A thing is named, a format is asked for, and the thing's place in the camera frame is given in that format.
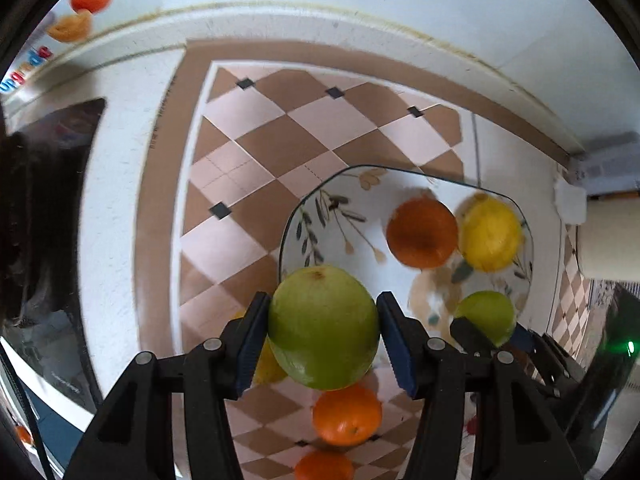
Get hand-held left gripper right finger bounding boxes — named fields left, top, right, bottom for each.
left=375, top=290, right=584, bottom=480

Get white appliance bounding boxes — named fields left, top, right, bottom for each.
left=569, top=132, right=640, bottom=196

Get box with orange fruit print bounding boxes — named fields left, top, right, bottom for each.
left=0, top=0, right=114, bottom=111

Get brown checkered table mat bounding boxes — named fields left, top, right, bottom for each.
left=132, top=39, right=591, bottom=480

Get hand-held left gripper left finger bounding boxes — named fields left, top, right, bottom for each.
left=72, top=292, right=272, bottom=480

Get dark glossy appliance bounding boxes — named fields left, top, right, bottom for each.
left=0, top=97, right=109, bottom=421

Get floral ceramic plate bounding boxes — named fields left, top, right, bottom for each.
left=278, top=164, right=535, bottom=361

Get small green lime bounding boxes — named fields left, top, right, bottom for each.
left=452, top=290, right=517, bottom=349

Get large green apple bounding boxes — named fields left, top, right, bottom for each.
left=268, top=266, right=381, bottom=392

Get yellow lemon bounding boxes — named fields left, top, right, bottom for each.
left=252, top=337, right=289, bottom=387
left=458, top=195, right=525, bottom=274

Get white plastic box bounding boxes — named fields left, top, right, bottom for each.
left=552, top=179, right=589, bottom=224

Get orange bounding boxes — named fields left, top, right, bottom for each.
left=294, top=450, right=355, bottom=480
left=385, top=197, right=460, bottom=269
left=312, top=382, right=384, bottom=449

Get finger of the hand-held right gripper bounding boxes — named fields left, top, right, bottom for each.
left=509, top=323, right=571, bottom=397
left=449, top=316, right=502, bottom=359

